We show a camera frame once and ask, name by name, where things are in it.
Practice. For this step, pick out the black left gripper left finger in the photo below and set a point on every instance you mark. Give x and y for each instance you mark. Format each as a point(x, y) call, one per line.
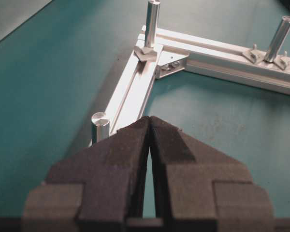
point(94, 190)

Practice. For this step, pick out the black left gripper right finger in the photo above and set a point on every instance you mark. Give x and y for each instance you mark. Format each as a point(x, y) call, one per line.
point(200, 189)

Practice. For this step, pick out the aluminium pin near gripper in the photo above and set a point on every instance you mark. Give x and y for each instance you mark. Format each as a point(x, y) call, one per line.
point(100, 125)

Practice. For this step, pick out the aluminium pin at corner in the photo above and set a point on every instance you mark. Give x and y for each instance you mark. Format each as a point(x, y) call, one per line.
point(152, 16)

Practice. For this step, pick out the aluminium extrusion square frame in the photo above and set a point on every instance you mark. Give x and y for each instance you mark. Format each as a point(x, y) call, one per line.
point(180, 52)

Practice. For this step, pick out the aluminium pin on far rail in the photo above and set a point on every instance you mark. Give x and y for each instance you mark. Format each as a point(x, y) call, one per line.
point(278, 39)

